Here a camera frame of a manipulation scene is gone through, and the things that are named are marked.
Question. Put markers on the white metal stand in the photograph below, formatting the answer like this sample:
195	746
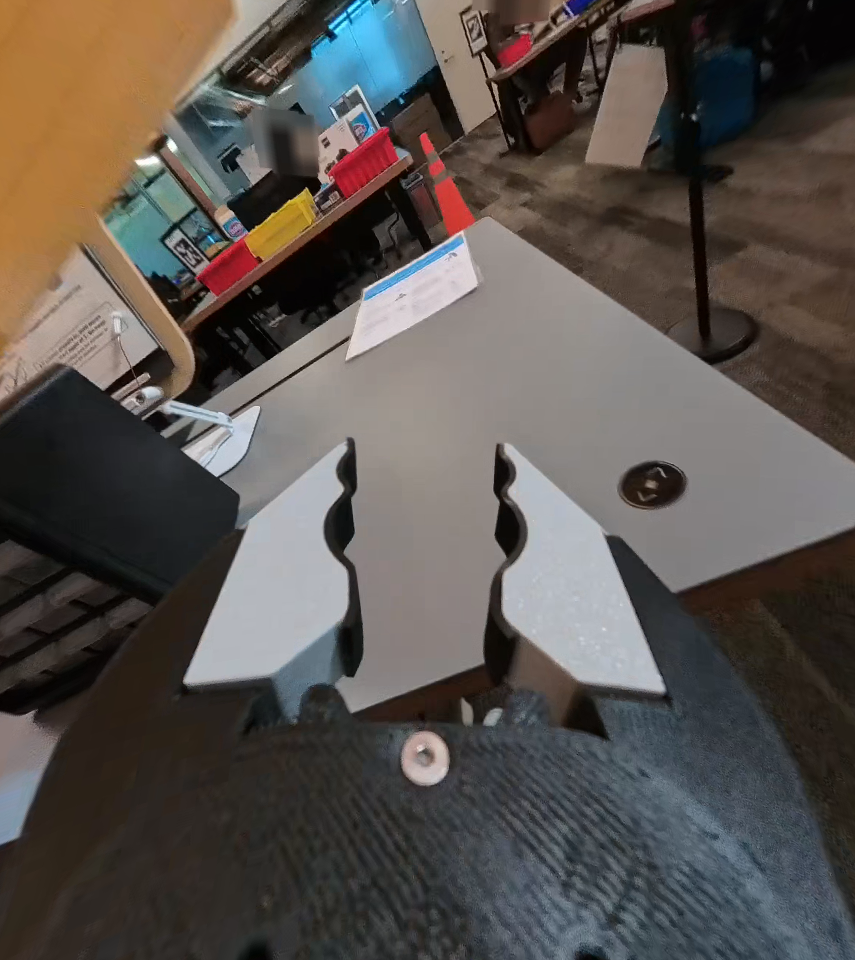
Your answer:
236	442

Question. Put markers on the white instruction sheet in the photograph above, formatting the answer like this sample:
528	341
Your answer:
82	315

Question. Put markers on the laminated blue and white sheet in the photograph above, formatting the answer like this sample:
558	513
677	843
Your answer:
412	296

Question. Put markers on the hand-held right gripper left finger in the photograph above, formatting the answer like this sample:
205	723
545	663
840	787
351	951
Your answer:
277	585

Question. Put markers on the long wooden table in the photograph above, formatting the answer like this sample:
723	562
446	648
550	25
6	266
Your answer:
322	225

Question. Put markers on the orange traffic cone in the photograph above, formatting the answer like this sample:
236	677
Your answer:
454	202

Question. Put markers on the yellow plastic bin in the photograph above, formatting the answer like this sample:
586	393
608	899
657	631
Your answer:
281	229

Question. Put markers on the black stanchion post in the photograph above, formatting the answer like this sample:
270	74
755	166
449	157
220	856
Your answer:
712	330

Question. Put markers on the blue suitcase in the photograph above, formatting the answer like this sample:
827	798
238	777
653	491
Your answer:
727	97

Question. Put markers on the rounded wooden board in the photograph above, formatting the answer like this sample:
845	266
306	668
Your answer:
172	330

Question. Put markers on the white round container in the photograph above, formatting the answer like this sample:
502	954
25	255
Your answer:
231	223

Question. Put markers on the brown cardboard box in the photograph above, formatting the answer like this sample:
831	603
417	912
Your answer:
420	124

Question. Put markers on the dark wooden table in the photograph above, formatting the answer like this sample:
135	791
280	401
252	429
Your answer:
547	52

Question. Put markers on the brown bag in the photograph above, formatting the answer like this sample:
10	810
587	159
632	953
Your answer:
551	124

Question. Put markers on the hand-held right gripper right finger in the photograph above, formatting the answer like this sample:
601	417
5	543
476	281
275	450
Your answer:
577	600

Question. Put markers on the grey desk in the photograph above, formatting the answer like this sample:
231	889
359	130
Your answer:
547	390

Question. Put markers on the red plastic bin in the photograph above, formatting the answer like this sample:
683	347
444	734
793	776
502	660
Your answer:
364	169
229	270

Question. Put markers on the black and white tag sign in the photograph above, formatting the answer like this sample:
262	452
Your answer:
187	255

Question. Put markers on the black drawer cabinet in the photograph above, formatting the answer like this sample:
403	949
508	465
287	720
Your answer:
82	465

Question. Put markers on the white printed box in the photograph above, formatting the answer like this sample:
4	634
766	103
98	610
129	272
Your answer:
334	142

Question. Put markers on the blurred tan panel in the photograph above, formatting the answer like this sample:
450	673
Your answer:
60	150

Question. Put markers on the leaning white board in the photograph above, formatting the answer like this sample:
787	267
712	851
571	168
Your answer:
626	112

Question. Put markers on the framed wall tag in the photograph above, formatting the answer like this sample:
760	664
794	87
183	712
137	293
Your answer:
474	30

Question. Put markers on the small red bin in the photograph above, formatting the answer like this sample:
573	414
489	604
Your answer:
515	51

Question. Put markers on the set of clear plastic drawers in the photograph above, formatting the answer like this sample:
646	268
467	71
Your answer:
22	600

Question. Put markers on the round black desk control button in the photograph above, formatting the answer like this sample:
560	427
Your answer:
652	485

